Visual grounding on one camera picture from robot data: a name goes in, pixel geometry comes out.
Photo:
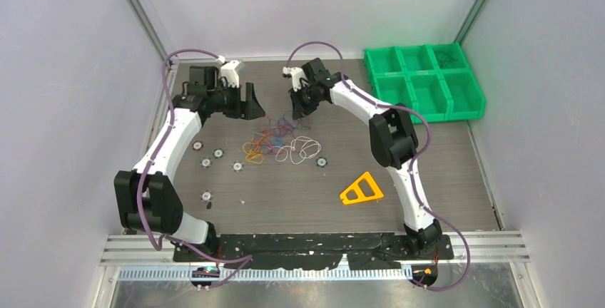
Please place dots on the poker chip centre right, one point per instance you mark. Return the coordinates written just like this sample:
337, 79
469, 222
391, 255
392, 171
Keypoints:
321, 162

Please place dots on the green compartment bin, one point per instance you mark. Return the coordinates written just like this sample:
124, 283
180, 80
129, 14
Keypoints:
434, 80

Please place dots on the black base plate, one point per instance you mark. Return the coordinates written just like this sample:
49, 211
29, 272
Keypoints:
324, 251

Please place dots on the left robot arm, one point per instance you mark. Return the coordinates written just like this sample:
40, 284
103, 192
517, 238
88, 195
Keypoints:
146, 198

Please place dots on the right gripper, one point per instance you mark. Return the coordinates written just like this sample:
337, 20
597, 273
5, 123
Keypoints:
300, 109

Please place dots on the poker chip lower left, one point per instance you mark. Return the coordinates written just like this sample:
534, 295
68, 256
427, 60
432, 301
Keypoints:
206, 196

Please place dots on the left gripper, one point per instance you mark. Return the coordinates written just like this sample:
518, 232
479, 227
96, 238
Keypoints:
247, 110

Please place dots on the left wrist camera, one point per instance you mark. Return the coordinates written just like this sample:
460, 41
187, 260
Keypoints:
230, 71

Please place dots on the yellow triangular plastic part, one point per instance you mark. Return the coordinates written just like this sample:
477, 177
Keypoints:
363, 189

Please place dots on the controller board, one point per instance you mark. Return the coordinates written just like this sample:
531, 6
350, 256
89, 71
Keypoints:
424, 275
205, 276

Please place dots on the poker chip upper left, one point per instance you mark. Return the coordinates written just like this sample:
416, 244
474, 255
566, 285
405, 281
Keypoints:
218, 153

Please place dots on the left controller board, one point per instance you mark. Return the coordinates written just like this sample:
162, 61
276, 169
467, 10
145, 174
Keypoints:
205, 276

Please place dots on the right controller board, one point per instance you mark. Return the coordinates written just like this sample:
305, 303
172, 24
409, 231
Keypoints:
424, 275

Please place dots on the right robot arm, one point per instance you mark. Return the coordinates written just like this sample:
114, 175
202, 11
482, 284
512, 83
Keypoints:
393, 140

